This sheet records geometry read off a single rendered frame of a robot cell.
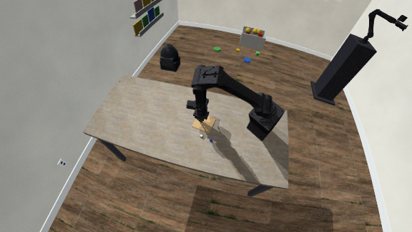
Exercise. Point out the tan flat mat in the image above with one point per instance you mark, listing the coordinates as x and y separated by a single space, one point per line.
205 125

